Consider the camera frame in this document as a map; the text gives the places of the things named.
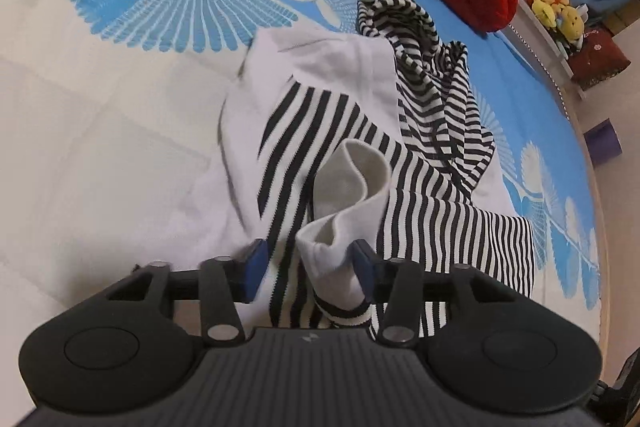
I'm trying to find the yellow plush toys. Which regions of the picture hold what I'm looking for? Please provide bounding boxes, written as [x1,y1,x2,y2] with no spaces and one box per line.
[507,0,587,101]

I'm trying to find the blue white printed blanket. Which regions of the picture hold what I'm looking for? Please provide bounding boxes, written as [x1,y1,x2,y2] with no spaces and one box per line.
[0,0,603,427]

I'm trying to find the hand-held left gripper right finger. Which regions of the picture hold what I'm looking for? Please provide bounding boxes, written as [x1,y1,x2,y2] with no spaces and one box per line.
[351,239,518,347]

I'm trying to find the black white striped shirt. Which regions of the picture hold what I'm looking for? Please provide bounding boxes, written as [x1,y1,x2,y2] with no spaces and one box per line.
[217,0,537,340]

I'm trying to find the purple block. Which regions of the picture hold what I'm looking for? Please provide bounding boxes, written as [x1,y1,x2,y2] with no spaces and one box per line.
[584,118,623,165]

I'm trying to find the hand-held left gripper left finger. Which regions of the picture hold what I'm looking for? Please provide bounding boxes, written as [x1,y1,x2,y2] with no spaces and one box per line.
[102,238,269,348]

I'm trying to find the dark red box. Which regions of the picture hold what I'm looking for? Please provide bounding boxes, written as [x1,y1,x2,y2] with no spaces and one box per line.
[570,27,632,90]

